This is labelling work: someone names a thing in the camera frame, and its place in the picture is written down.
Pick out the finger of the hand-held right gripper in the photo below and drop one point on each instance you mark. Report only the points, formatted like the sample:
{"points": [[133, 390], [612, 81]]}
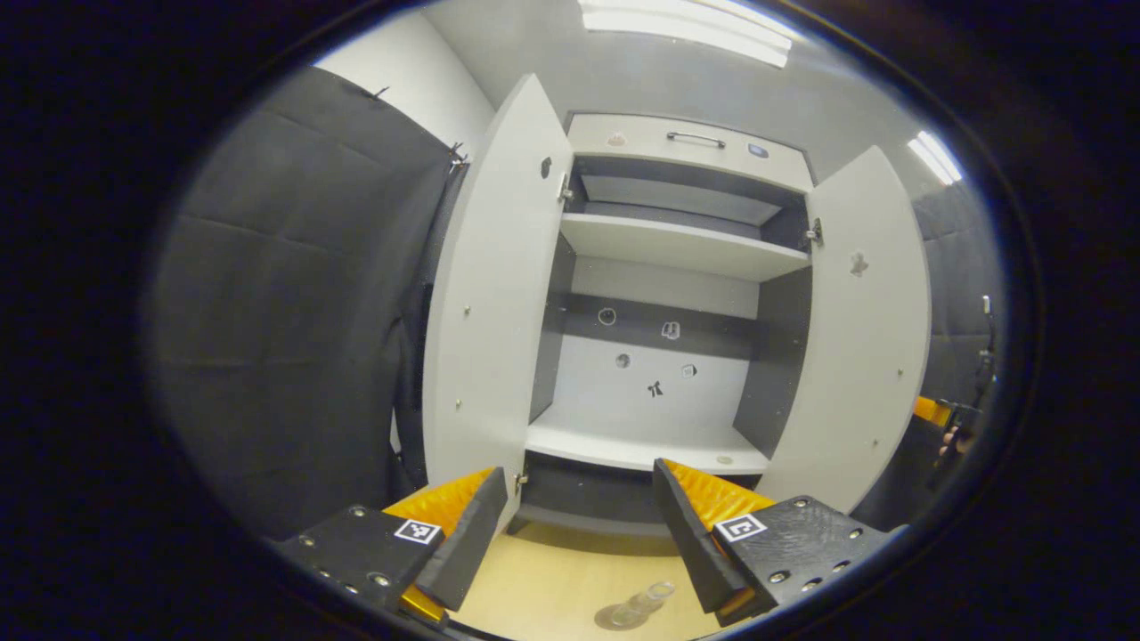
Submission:
{"points": [[931, 409]]}

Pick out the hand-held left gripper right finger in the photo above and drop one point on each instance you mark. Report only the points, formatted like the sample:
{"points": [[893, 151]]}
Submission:
{"points": [[690, 543]]}

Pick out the clear glass bottle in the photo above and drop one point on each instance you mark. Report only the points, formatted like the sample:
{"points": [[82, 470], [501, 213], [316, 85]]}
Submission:
{"points": [[643, 604]]}

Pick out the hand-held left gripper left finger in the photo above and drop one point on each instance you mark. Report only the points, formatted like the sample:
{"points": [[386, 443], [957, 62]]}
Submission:
{"points": [[468, 543]]}

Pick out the black backdrop cloth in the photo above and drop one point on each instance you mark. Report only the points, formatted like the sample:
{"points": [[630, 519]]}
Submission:
{"points": [[957, 285], [294, 312]]}

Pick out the white cabinet shelf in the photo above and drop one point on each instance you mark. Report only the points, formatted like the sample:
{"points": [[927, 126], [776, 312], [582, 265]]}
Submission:
{"points": [[623, 441], [677, 245]]}

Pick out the white and grey cabinet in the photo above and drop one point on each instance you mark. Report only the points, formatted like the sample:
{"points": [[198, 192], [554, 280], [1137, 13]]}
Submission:
{"points": [[775, 356]]}

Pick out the white cabinet drawer front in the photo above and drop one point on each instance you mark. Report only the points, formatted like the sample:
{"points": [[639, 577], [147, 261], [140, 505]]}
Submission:
{"points": [[641, 133]]}

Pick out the metal door hinge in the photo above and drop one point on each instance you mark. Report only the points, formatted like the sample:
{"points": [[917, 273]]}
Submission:
{"points": [[565, 189], [812, 233]]}

